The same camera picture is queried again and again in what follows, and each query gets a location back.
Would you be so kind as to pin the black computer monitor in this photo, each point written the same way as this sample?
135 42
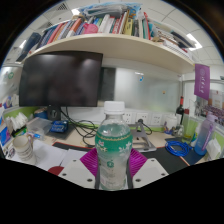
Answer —
60 78

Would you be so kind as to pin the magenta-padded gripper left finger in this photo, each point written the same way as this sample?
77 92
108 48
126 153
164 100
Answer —
78 171

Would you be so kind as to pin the blue tissue box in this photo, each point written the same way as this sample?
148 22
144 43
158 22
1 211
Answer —
5 135

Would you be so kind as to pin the flat round red coaster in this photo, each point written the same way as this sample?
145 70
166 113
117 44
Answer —
55 170

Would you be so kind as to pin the group photo poster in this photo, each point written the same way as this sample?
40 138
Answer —
213 110

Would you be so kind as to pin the ceiling lights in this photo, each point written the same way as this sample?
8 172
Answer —
194 41

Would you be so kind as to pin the grey metal laptop stand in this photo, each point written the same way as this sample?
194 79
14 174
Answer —
143 141

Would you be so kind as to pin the white jar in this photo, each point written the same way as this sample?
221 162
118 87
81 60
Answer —
171 122

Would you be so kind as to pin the white wall socket row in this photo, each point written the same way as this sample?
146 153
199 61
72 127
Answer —
143 118

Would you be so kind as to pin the black desk mat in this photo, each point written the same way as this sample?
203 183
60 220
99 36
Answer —
166 161

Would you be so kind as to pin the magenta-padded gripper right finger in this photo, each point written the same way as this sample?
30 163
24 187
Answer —
150 170

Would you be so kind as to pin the clear green-labelled drink bottle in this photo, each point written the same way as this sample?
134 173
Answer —
113 150

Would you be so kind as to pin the stack of white tissues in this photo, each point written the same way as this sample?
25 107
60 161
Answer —
16 121

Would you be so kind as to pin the small blue box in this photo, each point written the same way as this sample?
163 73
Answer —
59 126

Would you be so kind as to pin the clear plastic box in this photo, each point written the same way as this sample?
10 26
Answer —
38 125

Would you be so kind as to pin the white tissue pack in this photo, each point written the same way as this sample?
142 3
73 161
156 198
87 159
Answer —
213 149

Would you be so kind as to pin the purple hanging pennant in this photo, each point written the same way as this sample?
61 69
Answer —
202 81

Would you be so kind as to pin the wall shelf with books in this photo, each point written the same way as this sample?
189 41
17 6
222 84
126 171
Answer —
110 45

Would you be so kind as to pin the white mug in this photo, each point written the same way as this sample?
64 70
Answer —
23 150

